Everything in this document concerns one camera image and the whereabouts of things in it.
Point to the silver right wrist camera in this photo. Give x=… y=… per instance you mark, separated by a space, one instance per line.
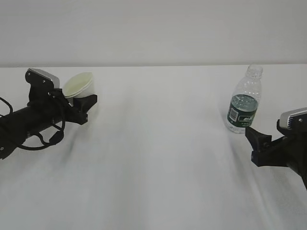
x=292 y=124

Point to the clear water bottle green label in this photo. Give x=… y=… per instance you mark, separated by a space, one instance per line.
x=245 y=100

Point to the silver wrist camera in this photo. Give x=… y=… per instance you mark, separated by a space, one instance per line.
x=292 y=124
x=42 y=80

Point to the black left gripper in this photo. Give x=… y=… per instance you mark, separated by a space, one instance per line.
x=59 y=108

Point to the white paper cup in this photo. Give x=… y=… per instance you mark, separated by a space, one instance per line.
x=79 y=86

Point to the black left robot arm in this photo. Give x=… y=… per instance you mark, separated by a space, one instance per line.
x=42 y=122

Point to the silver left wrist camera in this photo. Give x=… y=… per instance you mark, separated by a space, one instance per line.
x=42 y=80

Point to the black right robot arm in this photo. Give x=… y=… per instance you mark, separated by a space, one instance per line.
x=305 y=182

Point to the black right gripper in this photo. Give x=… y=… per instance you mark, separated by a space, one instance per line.
x=282 y=152

